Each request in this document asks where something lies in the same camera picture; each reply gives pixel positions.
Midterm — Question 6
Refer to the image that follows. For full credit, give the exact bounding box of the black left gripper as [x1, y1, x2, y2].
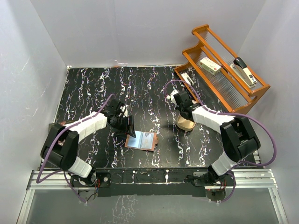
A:
[110, 115, 135, 139]

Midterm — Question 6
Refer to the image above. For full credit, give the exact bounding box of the pink leather card holder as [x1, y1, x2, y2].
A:
[125, 131, 158, 152]

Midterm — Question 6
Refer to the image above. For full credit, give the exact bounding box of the silver credit card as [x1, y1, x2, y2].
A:
[140, 132, 155, 150]

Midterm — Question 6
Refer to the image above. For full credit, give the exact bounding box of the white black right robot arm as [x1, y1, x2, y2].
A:
[168, 90, 261, 185]

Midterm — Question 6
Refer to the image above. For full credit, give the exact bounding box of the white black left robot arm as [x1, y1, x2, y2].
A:
[41, 99, 136, 186]

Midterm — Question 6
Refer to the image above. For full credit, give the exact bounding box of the beige card tray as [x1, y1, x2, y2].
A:
[177, 115, 196, 132]

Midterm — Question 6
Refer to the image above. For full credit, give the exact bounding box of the small white stapler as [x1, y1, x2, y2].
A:
[181, 72, 194, 86]

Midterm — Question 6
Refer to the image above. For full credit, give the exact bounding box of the white staples box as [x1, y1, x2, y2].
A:
[199, 57, 222, 75]

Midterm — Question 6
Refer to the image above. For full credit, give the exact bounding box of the orange wooden shelf rack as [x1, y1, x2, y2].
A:
[174, 25, 270, 114]

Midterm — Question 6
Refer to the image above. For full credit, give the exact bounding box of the black beige stapler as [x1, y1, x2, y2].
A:
[230, 57, 257, 88]

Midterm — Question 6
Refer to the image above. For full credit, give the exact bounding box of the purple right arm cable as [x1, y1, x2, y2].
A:
[163, 80, 278, 203]

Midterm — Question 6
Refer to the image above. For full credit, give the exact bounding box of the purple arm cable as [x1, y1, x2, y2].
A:
[163, 80, 278, 203]
[36, 93, 116, 203]

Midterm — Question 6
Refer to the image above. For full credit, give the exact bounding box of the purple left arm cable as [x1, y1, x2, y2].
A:
[36, 93, 116, 203]

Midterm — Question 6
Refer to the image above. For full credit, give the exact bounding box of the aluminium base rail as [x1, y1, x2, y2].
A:
[17, 169, 289, 224]

